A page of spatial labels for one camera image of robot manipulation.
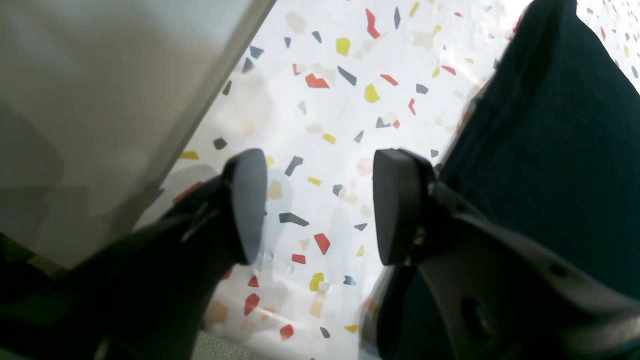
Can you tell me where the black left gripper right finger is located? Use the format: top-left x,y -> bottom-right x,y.
372,148 -> 639,360

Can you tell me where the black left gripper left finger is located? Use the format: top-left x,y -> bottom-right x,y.
0,148 -> 268,360

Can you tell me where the black t-shirt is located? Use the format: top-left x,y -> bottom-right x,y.
360,0 -> 640,360

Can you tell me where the white chair back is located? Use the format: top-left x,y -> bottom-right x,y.
0,0 -> 274,268

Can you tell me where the terrazzo patterned tablecloth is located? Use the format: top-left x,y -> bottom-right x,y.
144,0 -> 639,360

